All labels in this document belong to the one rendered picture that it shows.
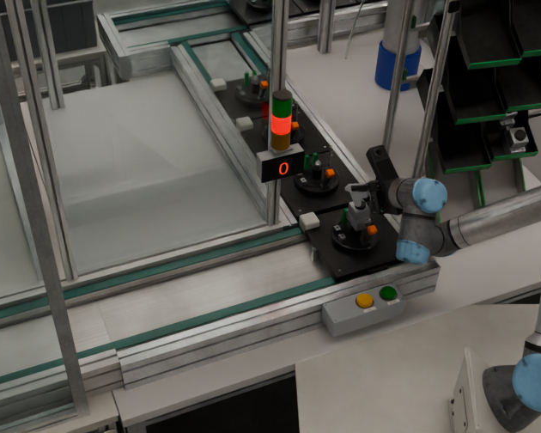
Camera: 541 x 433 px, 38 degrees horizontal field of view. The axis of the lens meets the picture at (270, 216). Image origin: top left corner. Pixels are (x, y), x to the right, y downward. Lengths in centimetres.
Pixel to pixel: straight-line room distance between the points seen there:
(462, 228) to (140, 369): 84
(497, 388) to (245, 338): 63
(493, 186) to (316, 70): 103
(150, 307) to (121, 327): 10
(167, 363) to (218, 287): 28
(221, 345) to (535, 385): 77
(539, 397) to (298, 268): 81
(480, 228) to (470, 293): 45
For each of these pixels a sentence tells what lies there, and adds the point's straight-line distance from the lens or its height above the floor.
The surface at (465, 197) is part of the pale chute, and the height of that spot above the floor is 105.
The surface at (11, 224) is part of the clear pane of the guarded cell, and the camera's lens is 152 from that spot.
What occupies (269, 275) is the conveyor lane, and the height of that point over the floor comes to 92.
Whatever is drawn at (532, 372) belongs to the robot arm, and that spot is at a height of 123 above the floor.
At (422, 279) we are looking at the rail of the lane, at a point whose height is 93.
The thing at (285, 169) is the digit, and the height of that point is 120.
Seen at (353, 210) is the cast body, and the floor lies 108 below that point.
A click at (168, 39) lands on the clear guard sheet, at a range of 179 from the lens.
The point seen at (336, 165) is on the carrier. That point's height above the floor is 97.
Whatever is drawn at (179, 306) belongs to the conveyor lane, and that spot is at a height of 92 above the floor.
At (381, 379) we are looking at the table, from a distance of 204.
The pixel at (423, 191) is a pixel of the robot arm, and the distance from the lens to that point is 177.
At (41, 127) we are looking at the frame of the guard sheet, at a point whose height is 145.
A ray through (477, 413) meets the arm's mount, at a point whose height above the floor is 107.
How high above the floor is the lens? 250
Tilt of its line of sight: 43 degrees down
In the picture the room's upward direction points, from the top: 2 degrees clockwise
